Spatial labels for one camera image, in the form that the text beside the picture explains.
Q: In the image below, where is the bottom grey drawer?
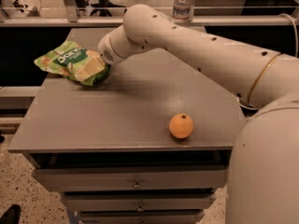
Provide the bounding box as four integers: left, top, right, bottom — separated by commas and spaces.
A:
79, 210, 204, 224

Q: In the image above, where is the middle grey drawer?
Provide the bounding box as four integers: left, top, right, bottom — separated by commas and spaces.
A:
62, 193, 216, 212

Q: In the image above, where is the grey drawer cabinet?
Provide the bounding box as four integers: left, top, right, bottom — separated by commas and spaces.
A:
7, 26, 247, 224

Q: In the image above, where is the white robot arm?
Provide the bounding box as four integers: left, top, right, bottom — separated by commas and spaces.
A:
98, 5, 299, 224

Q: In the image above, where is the black shoe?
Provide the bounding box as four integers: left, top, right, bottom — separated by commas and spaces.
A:
0, 204, 21, 224

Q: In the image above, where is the grey drawer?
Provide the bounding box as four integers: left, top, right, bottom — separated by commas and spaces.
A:
79, 210, 204, 224
62, 193, 216, 212
33, 165, 227, 192

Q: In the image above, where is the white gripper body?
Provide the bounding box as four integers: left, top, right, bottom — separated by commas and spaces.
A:
97, 25, 150, 65

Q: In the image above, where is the clear plastic water bottle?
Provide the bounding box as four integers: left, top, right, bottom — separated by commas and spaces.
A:
172, 0, 192, 23

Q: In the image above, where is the orange fruit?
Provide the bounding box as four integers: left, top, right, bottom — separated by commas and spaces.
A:
169, 114, 193, 139

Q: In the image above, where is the top grey drawer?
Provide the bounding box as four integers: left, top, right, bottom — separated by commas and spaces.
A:
33, 165, 227, 192

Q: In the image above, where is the green rice chip bag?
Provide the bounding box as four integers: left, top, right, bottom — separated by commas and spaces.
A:
34, 41, 110, 86

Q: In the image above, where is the white cable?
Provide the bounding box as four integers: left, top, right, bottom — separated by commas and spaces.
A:
278, 12, 299, 58

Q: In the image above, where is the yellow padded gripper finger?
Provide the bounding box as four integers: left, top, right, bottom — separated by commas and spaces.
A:
75, 57, 105, 81

